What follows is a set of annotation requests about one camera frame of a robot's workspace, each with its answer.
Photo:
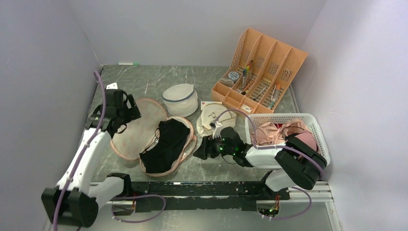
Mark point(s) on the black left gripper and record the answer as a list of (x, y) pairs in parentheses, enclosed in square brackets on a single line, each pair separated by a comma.
[(132, 113)]

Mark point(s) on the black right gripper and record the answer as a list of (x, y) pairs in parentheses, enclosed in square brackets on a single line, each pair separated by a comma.
[(207, 146)]

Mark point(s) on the black bra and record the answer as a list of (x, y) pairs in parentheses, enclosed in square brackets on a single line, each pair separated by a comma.
[(159, 159)]

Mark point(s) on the tulip print mesh laundry bag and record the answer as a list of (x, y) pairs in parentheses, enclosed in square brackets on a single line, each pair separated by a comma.
[(137, 135)]

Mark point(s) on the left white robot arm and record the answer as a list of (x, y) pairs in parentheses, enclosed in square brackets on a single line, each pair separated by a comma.
[(72, 201)]

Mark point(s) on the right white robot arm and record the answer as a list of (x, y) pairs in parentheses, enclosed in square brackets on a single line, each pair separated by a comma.
[(294, 162)]

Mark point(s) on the cream embroidered mesh laundry bag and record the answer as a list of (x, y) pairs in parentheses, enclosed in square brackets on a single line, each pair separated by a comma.
[(209, 113)]

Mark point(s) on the white blue-trimmed mesh laundry bag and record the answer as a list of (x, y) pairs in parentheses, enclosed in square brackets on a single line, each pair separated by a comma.
[(181, 99)]

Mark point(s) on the white plastic laundry basket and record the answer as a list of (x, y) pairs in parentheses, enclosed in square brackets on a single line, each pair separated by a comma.
[(280, 118)]

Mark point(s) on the pink satin bra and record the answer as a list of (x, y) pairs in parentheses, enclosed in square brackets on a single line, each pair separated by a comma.
[(271, 133)]

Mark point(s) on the dusty pink bra cup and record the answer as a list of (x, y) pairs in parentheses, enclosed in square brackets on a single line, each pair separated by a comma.
[(308, 138)]

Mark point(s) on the small white red card box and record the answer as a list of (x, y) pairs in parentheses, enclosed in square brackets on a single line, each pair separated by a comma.
[(205, 103)]

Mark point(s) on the blue white round tin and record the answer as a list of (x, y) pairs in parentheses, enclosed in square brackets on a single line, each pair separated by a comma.
[(234, 76)]

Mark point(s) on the multicolour marker pen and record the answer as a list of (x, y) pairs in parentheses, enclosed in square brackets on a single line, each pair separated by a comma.
[(244, 76)]

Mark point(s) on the orange capped pen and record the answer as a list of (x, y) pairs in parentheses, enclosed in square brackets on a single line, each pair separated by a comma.
[(276, 92)]

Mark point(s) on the orange plastic file organizer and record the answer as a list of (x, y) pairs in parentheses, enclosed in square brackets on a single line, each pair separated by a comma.
[(271, 62)]

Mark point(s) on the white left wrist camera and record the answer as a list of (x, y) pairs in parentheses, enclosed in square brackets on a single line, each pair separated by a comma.
[(112, 86)]

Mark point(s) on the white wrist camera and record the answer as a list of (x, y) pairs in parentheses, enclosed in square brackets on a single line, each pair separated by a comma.
[(112, 86), (217, 128)]

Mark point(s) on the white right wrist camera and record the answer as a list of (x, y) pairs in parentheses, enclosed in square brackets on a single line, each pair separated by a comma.
[(217, 128)]

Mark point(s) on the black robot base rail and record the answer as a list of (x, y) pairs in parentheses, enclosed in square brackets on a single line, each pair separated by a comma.
[(243, 195)]

